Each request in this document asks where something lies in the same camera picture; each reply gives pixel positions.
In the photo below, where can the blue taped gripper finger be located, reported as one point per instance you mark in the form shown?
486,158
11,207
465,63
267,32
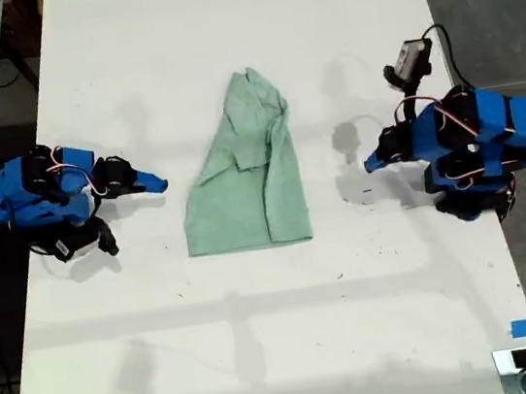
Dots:
148,178
374,166
377,153
144,188

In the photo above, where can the pale green T-shirt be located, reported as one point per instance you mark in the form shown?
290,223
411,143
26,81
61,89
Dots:
251,184

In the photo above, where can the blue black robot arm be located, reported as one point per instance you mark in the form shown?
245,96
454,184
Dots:
22,191
504,133

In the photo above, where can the short blue tape strip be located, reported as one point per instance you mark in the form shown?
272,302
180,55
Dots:
524,328

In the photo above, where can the short black camera stalk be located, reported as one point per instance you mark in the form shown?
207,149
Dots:
109,238
412,102

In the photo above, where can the black camera box with label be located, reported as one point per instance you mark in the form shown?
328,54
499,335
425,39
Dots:
66,245

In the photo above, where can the black grey camera box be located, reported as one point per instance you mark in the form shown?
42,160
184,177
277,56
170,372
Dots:
412,58

